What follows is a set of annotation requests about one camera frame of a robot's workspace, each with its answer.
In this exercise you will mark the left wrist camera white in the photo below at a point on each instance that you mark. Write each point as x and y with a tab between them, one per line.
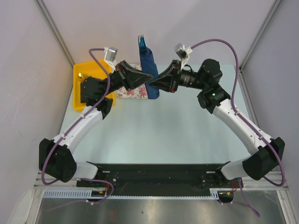
110	56

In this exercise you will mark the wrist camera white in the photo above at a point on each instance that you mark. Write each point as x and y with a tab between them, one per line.
183	53
110	56

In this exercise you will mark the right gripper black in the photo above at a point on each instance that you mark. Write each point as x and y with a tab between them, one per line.
168	80

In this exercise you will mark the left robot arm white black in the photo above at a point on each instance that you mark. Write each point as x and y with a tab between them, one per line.
56	155

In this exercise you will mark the white slotted cable duct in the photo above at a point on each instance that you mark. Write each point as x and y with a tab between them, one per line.
90	194

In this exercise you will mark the dark blue paper napkin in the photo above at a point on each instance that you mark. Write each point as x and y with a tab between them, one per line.
148	66

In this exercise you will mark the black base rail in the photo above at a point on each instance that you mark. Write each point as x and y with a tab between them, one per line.
161	180

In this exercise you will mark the floral pattern tray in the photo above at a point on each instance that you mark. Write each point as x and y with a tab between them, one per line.
138	93

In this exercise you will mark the yellow plastic bin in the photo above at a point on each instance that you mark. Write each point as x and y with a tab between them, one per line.
92	69

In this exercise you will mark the blue metal fork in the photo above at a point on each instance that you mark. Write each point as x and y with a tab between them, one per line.
142	44

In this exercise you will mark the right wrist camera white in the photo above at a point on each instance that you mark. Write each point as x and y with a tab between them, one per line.
183	53

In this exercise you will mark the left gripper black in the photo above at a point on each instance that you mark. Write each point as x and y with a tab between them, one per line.
130	78

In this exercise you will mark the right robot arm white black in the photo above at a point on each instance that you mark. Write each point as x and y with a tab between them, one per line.
265	151

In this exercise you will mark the black rolled napkin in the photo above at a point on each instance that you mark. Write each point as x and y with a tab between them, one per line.
83	98

